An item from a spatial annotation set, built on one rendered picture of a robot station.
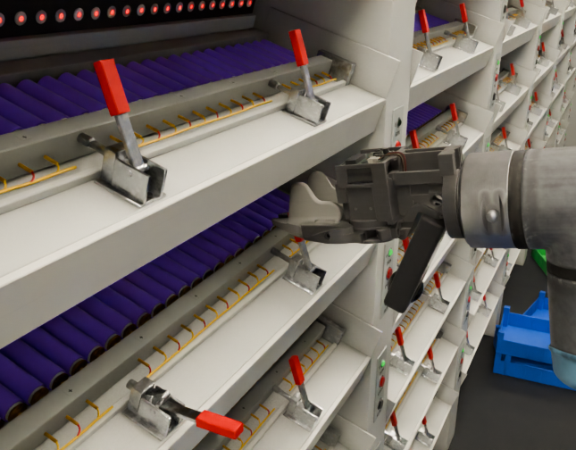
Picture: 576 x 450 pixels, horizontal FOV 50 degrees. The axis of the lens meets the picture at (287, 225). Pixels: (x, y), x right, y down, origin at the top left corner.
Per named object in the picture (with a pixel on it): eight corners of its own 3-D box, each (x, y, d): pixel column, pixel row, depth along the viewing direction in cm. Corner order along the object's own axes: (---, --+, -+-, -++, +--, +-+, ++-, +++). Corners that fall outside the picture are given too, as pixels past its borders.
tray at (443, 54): (486, 66, 138) (513, 4, 131) (397, 117, 88) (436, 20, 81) (404, 33, 144) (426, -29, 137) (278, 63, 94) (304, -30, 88)
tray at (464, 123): (476, 150, 145) (502, 95, 138) (389, 241, 95) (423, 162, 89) (397, 115, 151) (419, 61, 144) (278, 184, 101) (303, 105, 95)
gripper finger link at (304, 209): (265, 179, 68) (344, 174, 64) (275, 230, 70) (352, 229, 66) (252, 187, 66) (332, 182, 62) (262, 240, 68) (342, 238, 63)
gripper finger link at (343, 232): (313, 213, 68) (389, 210, 64) (315, 229, 68) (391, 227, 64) (294, 228, 64) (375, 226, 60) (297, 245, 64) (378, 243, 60)
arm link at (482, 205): (528, 229, 62) (511, 266, 54) (478, 229, 64) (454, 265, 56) (521, 139, 59) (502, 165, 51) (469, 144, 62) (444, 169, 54)
